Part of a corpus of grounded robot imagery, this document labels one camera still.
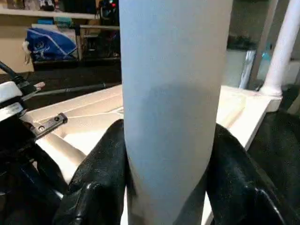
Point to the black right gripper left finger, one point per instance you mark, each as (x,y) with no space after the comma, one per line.
(98,183)

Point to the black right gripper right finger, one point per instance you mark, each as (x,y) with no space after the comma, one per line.
(243,183)

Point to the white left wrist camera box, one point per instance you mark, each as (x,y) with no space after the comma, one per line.
(9,101)

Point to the black mat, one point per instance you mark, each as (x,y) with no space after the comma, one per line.
(70,82)

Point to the blue shopping bag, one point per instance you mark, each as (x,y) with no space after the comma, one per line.
(49,44)

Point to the white plastic table top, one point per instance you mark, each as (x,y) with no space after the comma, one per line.
(93,117)

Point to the white plastic table leg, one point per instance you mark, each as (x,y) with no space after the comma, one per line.
(281,56)
(173,93)

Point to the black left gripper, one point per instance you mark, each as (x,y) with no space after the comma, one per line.
(23,145)

